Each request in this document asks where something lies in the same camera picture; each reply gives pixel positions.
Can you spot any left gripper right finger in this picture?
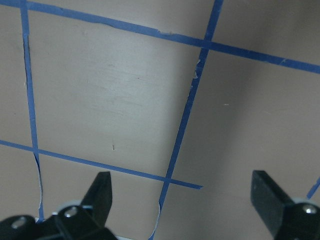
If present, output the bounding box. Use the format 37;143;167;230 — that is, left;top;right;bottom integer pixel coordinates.
250;170;320;240

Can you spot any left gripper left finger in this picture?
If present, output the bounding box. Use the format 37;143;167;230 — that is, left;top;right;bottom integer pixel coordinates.
0;171;117;240

